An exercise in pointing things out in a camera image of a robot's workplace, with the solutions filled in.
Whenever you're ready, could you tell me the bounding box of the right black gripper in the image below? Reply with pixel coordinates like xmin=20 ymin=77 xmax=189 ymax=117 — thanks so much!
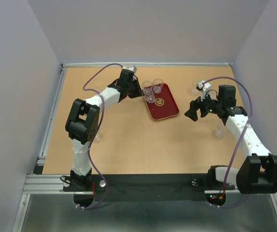
xmin=184 ymin=89 xmax=222 ymax=121

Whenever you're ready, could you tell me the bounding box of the clear faceted glass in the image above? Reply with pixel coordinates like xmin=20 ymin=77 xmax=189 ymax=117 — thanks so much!
xmin=142 ymin=81 xmax=154 ymax=97

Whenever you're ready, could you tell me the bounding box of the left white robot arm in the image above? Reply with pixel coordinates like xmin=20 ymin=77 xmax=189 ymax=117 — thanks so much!
xmin=60 ymin=66 xmax=144 ymax=191

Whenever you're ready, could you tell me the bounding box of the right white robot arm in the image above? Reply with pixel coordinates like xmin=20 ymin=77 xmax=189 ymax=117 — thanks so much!
xmin=185 ymin=81 xmax=277 ymax=194

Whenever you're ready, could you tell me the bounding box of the red lacquer tray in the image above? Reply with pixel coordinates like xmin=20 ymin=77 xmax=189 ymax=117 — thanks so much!
xmin=145 ymin=83 xmax=179 ymax=121

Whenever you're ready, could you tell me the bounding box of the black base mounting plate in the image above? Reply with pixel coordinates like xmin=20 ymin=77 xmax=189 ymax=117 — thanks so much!
xmin=61 ymin=174 xmax=223 ymax=202

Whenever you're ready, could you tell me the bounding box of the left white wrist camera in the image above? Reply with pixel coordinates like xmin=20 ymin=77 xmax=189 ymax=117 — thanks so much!
xmin=122 ymin=66 xmax=137 ymax=73

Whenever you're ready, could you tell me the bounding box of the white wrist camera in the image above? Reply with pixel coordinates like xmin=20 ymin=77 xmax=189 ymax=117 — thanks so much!
xmin=196 ymin=80 xmax=211 ymax=101
xmin=122 ymin=66 xmax=137 ymax=73

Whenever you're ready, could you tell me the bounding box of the aluminium table edge rail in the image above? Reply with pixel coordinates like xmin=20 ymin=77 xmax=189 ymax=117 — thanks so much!
xmin=61 ymin=62 xmax=232 ymax=68

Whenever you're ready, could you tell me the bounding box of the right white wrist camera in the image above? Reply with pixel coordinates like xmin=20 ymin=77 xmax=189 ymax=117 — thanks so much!
xmin=196 ymin=80 xmax=211 ymax=101

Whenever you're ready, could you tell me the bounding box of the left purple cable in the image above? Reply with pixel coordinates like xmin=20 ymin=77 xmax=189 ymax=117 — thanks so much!
xmin=83 ymin=63 xmax=110 ymax=210

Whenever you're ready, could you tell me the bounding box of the left aluminium side rail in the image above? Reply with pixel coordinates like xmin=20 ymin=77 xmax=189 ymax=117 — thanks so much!
xmin=12 ymin=66 xmax=68 ymax=232

